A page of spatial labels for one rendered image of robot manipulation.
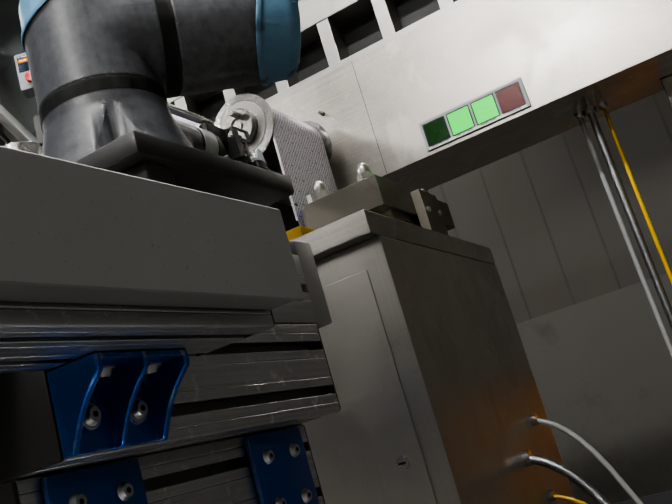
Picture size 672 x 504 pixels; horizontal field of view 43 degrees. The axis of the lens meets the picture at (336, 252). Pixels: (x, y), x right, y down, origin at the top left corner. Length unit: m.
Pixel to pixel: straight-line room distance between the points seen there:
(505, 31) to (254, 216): 1.44
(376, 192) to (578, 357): 2.30
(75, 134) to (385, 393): 0.71
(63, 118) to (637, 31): 1.36
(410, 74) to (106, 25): 1.29
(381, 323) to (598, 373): 2.51
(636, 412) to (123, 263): 3.37
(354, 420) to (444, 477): 0.16
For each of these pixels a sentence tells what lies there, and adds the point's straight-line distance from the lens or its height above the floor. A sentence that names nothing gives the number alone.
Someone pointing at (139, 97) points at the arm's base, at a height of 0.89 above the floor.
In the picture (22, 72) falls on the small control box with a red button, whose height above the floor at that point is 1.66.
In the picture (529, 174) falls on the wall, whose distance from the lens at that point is 3.88.
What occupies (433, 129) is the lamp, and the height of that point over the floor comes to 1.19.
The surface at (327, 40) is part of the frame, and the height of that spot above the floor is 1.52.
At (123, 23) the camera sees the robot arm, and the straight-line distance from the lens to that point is 0.81.
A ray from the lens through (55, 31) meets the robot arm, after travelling 0.81.
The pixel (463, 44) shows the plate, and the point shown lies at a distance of 1.99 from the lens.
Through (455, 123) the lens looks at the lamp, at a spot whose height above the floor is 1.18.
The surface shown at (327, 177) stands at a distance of 1.90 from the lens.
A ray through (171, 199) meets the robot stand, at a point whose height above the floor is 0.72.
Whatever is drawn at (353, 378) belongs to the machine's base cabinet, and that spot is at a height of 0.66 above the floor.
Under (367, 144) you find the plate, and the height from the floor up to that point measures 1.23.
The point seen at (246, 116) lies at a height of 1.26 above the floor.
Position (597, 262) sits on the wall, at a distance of 3.76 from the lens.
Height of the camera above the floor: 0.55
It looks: 13 degrees up
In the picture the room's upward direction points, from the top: 16 degrees counter-clockwise
